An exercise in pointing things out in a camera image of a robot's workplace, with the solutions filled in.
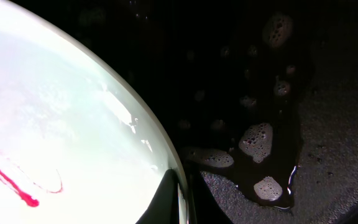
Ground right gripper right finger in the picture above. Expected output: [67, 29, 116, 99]
[185, 164, 232, 224]

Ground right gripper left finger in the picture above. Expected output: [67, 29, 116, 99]
[136, 169, 179, 224]

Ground light blue plate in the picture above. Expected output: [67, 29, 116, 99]
[0, 1, 190, 223]

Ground round black tray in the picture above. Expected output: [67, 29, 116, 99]
[20, 0, 358, 223]

